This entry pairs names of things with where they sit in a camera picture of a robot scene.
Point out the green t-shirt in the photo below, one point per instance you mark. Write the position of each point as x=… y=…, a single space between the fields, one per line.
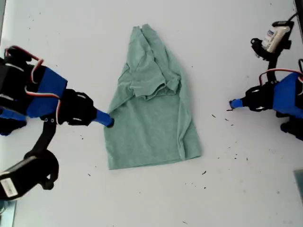
x=146 y=132

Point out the shiny steel plate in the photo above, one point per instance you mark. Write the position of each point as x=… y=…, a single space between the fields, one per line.
x=8 y=214

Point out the black camera stalk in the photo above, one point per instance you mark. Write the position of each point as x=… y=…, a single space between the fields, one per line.
x=43 y=137
x=273 y=69

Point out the white labelled wrist camera box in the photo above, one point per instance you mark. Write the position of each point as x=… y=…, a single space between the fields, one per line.
x=274 y=39

